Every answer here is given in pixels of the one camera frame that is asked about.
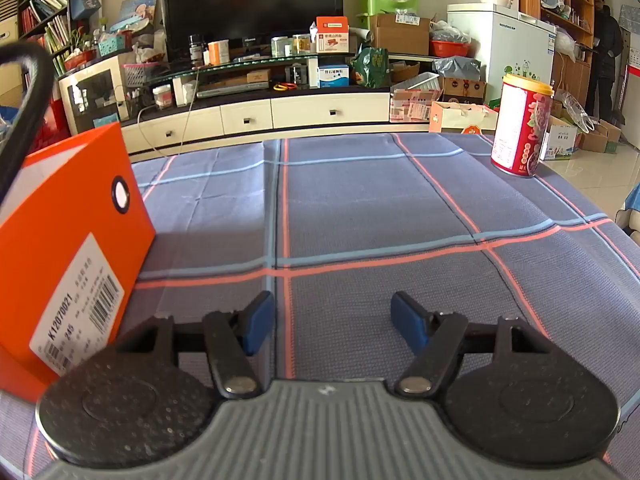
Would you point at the blue hanging bag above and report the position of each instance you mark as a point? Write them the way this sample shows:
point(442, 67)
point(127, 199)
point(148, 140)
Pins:
point(85, 4)

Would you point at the white chest freezer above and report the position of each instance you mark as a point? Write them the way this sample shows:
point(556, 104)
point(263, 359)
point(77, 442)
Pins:
point(505, 45)

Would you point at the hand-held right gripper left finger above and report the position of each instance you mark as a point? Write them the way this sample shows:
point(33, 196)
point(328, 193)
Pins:
point(257, 320)

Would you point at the white glass door cabinet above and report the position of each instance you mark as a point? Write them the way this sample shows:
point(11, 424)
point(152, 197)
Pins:
point(92, 92)

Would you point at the orange white medicine box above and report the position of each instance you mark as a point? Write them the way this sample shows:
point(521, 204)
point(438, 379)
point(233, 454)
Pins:
point(332, 35)

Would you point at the black flat television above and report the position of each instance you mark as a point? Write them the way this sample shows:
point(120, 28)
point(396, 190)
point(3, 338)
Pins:
point(250, 5)

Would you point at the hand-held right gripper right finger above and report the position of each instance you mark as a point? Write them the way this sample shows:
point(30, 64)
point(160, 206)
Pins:
point(407, 320)

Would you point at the red printed can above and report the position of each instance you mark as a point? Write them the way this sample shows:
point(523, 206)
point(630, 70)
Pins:
point(517, 130)

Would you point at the bookshelf with books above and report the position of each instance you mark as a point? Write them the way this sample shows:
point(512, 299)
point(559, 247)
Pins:
point(42, 15)

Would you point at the brown cardboard box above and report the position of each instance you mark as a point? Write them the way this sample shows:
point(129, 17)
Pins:
point(400, 35)

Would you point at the orange cardboard box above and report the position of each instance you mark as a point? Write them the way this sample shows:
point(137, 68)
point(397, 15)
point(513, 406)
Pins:
point(60, 200)

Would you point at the black curved bar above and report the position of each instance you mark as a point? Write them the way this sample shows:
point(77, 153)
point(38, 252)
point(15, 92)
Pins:
point(42, 75)

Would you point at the white television stand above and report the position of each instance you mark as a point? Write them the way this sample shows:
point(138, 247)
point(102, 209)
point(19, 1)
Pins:
point(300, 112)

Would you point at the white orange gift box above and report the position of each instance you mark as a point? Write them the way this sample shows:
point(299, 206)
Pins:
point(462, 117)

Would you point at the teal plastic basket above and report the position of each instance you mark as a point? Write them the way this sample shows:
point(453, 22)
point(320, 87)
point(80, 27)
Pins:
point(115, 46)

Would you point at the blue white small box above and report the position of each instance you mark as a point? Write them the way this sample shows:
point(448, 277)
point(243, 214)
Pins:
point(334, 77)

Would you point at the green printed bag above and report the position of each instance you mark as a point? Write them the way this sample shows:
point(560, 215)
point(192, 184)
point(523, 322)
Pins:
point(370, 67)

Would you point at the red plastic basin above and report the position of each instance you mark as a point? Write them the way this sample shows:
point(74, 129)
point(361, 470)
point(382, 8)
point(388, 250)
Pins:
point(449, 48)

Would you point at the pink plastic basket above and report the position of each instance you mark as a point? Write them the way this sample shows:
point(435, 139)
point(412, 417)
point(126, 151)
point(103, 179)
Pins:
point(141, 74)

